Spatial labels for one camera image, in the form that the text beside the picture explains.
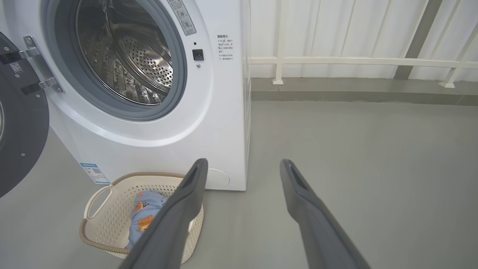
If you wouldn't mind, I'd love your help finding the round white filter cover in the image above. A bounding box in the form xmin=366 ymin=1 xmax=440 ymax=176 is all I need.
xmin=205 ymin=168 xmax=230 ymax=189

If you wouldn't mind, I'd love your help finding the blue energy label sticker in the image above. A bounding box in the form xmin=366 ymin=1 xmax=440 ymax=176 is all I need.
xmin=80 ymin=163 xmax=111 ymax=185

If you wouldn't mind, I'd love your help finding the white metal railing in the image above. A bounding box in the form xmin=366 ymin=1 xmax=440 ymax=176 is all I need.
xmin=249 ymin=0 xmax=478 ymax=89

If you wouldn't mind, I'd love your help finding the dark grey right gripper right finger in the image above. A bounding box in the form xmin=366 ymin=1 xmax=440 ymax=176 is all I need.
xmin=280 ymin=159 xmax=372 ymax=269

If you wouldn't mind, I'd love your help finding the cream perforated laundry basket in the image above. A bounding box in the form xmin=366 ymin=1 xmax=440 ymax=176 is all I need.
xmin=79 ymin=172 xmax=204 ymax=265

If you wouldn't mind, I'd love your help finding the printed text label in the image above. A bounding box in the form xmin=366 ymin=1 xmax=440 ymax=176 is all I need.
xmin=217 ymin=35 xmax=235 ymax=61

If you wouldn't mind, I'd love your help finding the grey warning sticker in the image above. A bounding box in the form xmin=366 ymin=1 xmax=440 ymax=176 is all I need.
xmin=167 ymin=0 xmax=197 ymax=36

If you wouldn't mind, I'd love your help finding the black round glass washer door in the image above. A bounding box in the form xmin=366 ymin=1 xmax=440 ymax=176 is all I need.
xmin=0 ymin=32 xmax=50 ymax=198

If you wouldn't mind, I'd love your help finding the steel perforated washer drum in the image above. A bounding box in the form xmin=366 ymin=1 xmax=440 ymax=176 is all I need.
xmin=76 ymin=0 xmax=174 ymax=105

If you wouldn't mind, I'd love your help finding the grey rubber door gasket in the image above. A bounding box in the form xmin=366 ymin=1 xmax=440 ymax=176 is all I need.
xmin=42 ymin=0 xmax=187 ymax=122

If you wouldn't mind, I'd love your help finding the white washing machine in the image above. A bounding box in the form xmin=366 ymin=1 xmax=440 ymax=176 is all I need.
xmin=0 ymin=0 xmax=251 ymax=192

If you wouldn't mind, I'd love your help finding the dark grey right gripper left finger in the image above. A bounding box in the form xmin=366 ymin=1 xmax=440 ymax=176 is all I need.
xmin=119 ymin=158 xmax=208 ymax=269

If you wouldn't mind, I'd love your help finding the metal door hinge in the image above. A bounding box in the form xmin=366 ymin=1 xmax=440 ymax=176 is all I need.
xmin=19 ymin=35 xmax=64 ymax=94

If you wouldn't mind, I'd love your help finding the blue garment with orange print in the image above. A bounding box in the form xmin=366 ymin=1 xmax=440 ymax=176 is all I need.
xmin=127 ymin=191 xmax=167 ymax=250

